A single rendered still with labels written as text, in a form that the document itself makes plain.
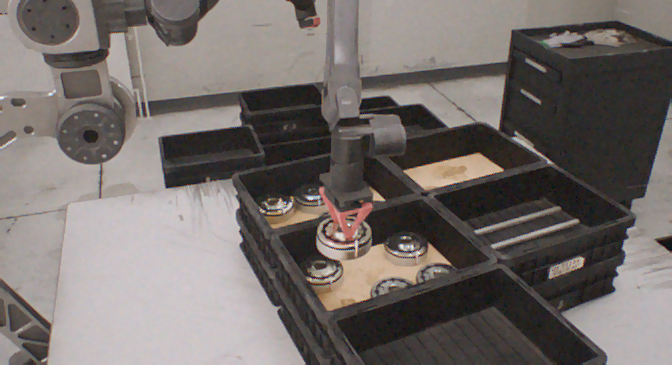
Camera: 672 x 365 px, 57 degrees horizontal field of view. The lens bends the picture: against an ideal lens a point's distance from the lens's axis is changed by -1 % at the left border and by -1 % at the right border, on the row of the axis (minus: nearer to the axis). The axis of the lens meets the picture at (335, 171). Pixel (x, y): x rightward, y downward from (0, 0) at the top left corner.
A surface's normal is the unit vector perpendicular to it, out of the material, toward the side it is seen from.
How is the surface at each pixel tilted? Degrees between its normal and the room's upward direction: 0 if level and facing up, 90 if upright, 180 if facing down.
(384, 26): 90
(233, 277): 0
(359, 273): 0
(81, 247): 0
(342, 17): 49
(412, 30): 90
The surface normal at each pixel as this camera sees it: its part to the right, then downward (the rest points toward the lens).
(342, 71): 0.17, -0.23
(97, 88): 0.29, 0.46
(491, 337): 0.00, -0.88
